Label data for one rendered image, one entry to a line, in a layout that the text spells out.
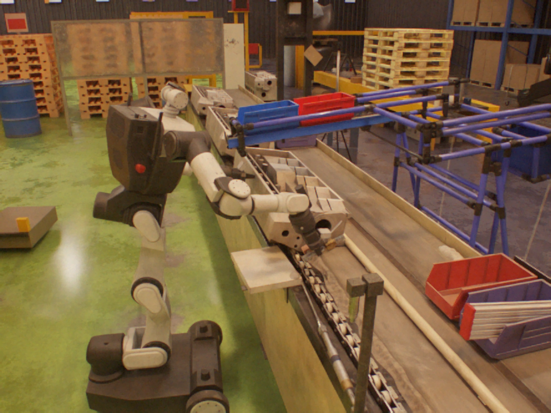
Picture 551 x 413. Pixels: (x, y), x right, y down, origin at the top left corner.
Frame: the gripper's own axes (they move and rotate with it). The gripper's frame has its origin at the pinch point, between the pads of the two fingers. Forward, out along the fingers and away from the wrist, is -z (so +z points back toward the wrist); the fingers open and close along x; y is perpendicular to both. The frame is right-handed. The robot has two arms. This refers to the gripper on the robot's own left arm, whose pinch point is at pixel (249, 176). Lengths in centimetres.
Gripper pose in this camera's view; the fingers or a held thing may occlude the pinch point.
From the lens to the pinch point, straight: 236.5
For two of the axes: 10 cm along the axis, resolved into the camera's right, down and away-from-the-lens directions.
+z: -9.5, -0.6, -3.0
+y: 1.6, -9.3, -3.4
